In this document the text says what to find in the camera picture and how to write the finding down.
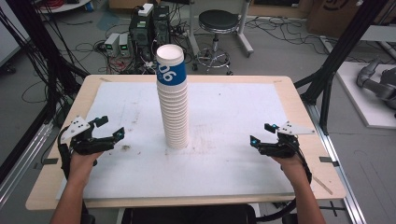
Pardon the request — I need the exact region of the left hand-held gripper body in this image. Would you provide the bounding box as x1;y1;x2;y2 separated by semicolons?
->
58;116;117;157

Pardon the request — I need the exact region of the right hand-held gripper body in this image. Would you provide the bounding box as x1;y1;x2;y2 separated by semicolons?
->
257;120;317;159

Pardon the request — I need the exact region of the stack of white paper cups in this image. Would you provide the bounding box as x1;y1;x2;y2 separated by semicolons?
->
155;43;190;149

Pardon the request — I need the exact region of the person's left hand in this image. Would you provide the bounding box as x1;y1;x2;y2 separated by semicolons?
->
68;150;105;189

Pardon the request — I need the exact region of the person's right hand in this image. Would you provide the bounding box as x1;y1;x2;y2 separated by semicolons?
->
270;153;308;189

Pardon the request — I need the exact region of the wooden table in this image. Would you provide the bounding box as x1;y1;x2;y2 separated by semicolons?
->
25;74;347;212

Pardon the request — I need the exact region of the white foam mat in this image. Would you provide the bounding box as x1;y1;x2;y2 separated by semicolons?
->
55;81;295;201

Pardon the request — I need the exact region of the grey power supply unit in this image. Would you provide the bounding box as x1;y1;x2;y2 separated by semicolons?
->
118;33;133;58
104;32;121;58

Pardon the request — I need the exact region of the white floor board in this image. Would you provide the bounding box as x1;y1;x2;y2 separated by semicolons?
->
335;61;396;130

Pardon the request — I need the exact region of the black computer tower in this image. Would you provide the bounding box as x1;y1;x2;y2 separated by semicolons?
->
128;4;172;64

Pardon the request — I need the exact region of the person's dark lap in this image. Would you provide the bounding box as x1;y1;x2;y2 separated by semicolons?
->
120;203;258;224

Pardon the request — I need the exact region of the black metal stand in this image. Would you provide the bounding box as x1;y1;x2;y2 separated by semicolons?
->
293;0;391;135

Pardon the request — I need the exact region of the black round stool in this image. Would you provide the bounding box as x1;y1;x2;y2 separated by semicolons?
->
191;8;241;77

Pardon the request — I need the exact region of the white box on tower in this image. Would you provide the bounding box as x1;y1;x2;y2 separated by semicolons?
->
137;3;155;18

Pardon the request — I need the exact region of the brown cardboard box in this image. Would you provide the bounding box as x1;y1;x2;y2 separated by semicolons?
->
306;0;396;39

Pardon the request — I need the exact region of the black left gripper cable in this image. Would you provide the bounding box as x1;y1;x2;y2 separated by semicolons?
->
57;125;73;181

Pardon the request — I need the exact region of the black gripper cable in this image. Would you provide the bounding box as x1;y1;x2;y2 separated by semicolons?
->
57;125;73;181
255;146;313;222

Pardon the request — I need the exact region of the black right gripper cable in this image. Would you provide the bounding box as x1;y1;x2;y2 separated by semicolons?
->
255;146;313;222

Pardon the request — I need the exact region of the aluminium rail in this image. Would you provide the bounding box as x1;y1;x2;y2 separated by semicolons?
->
305;102;369;224
0;119;55;208

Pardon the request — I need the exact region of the black stand with cables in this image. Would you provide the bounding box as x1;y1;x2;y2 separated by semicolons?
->
0;0;90;129

